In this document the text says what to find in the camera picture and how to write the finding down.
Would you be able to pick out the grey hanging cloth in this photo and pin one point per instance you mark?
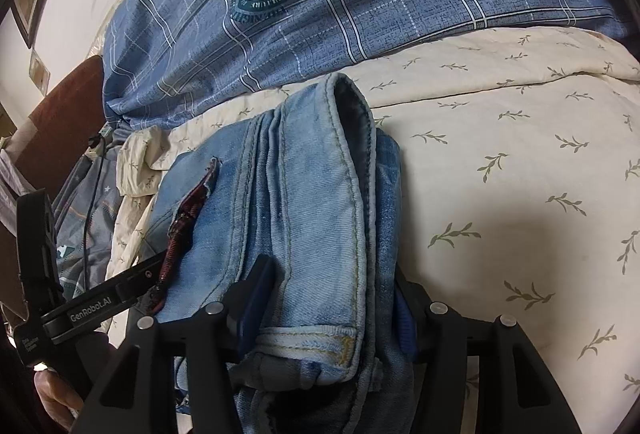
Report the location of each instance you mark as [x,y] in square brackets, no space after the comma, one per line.
[10,184]

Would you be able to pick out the cream leaf-print blanket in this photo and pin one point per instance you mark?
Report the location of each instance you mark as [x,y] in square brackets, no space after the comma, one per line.
[500,163]

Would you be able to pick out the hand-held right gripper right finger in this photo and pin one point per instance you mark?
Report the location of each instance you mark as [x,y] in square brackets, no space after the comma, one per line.
[406,321]

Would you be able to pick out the person's left hand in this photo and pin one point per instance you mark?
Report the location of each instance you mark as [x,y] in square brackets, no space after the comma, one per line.
[55,394]

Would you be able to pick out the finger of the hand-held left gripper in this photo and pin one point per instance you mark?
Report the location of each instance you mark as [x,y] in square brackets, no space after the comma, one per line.
[145,275]

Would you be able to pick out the brown headboard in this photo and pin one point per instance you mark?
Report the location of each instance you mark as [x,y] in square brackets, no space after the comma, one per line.
[65,103]

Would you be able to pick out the small wall picture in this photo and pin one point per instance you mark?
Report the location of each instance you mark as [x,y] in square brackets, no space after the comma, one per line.
[39,71]

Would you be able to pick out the blue denim pants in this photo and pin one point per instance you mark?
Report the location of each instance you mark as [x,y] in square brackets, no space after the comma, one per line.
[310,214]

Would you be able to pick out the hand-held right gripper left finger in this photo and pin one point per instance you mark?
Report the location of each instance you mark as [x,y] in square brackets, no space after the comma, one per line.
[255,299]

